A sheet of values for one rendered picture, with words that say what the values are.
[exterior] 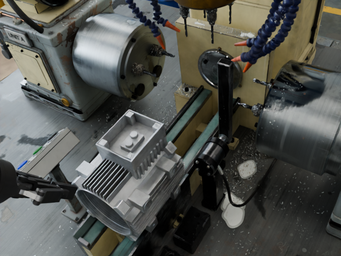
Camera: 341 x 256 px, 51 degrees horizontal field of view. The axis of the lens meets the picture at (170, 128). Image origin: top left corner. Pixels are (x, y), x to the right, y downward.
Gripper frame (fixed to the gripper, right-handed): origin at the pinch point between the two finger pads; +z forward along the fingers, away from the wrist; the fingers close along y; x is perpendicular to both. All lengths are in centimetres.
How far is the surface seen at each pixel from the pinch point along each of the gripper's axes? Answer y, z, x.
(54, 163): 11.2, 7.3, -2.9
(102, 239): -3.0, 19.4, 10.0
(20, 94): 72, 43, -14
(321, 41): -13, 144, -113
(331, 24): 0, 225, -168
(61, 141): 12.8, 8.2, -8.2
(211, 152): -20.2, 19.3, -20.9
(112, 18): 26, 20, -47
